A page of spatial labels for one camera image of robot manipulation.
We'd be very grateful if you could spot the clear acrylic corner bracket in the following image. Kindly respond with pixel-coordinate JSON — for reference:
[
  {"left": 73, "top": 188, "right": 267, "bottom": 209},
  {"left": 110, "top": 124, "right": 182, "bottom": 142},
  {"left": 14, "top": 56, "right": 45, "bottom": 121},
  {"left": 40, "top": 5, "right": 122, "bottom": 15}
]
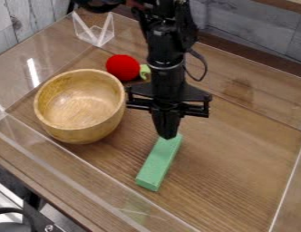
[{"left": 73, "top": 12, "right": 114, "bottom": 47}]

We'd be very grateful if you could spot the brown wooden bowl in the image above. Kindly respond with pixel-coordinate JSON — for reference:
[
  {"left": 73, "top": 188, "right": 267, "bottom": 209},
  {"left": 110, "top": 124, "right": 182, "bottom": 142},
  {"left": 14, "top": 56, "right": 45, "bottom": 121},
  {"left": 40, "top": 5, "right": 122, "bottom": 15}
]
[{"left": 33, "top": 69, "right": 125, "bottom": 144}]

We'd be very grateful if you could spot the clear acrylic tray wall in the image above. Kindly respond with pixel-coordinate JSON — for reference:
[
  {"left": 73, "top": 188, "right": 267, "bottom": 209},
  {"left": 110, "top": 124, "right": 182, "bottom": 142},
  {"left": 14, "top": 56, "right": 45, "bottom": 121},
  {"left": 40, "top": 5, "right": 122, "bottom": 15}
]
[{"left": 0, "top": 111, "right": 200, "bottom": 232}]

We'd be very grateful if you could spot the black stand under table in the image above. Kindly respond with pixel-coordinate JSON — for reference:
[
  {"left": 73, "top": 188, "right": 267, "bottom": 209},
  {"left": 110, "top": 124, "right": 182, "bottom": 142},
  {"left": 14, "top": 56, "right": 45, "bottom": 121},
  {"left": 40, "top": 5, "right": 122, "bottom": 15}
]
[{"left": 0, "top": 203, "right": 66, "bottom": 232}]

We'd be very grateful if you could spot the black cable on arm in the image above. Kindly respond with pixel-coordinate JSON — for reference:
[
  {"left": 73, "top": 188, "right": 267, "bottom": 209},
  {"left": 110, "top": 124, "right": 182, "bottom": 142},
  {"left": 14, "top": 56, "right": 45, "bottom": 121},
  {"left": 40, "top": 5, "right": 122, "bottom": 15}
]
[{"left": 182, "top": 48, "right": 209, "bottom": 82}]

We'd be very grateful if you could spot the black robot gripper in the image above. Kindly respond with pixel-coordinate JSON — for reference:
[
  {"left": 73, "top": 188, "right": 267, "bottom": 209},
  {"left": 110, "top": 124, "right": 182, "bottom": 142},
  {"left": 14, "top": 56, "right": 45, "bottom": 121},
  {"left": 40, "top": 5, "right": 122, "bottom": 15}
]
[{"left": 126, "top": 63, "right": 213, "bottom": 139}]

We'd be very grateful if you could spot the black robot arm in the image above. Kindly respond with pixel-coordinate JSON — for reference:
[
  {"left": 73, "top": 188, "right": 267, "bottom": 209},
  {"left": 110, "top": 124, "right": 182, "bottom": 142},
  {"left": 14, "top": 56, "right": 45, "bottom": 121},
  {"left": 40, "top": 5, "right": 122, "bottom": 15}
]
[{"left": 73, "top": 0, "right": 213, "bottom": 140}]

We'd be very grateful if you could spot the green rectangular block stick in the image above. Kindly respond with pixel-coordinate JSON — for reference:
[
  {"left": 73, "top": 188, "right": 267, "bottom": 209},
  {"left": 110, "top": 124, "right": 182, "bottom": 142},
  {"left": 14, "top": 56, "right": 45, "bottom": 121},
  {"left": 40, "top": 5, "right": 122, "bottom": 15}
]
[{"left": 137, "top": 134, "right": 182, "bottom": 191}]

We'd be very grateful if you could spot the red plush radish toy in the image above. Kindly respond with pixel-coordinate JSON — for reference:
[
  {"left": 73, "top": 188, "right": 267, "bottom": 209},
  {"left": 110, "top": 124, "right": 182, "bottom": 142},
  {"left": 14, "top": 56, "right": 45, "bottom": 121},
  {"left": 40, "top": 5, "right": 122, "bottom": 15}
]
[{"left": 106, "top": 54, "right": 152, "bottom": 82}]

